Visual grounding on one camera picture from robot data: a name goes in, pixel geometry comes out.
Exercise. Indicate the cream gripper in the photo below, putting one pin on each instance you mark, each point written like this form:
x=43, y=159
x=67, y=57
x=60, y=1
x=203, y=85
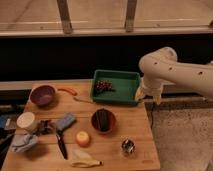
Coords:
x=149, y=87

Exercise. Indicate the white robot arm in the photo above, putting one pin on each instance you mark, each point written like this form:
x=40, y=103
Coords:
x=162, y=65

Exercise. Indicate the shiny metal cup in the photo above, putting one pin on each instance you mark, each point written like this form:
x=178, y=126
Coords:
x=128, y=147

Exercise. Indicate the white paper cup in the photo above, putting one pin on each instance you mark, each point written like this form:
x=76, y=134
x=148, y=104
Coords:
x=27, y=121

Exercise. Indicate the green plastic tray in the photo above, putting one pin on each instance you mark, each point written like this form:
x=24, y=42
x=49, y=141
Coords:
x=124, y=85

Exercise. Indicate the dark grape bunch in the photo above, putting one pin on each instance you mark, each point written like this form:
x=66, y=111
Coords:
x=103, y=85

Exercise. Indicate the brown red bowl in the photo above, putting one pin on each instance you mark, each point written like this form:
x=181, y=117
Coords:
x=112, y=122

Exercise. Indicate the small yellow green utensil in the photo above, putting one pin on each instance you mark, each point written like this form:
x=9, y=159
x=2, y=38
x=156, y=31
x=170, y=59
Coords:
x=82, y=100

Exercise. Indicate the orange yellow apple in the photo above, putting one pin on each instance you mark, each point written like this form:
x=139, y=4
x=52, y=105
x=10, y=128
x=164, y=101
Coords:
x=83, y=139

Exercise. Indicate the blue sponge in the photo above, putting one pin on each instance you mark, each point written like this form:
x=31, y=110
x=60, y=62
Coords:
x=66, y=121

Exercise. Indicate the orange carrot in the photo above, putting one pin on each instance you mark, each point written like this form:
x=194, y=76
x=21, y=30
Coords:
x=69, y=90

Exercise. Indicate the clear plastic piece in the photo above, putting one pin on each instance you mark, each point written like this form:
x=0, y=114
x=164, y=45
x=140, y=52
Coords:
x=81, y=154

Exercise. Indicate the yellow banana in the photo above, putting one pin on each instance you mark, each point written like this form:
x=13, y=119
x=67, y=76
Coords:
x=86, y=163

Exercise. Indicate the purple bowl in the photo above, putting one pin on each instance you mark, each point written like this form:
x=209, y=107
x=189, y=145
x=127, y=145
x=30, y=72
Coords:
x=42, y=95

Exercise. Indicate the black binder clip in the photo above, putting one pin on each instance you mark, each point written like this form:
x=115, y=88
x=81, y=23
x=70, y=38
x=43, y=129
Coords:
x=45, y=127

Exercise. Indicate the light blue cloth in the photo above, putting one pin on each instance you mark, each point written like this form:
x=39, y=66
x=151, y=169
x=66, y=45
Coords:
x=22, y=143

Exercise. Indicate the black handled knife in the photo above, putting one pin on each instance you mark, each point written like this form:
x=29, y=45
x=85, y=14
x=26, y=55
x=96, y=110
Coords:
x=61, y=144

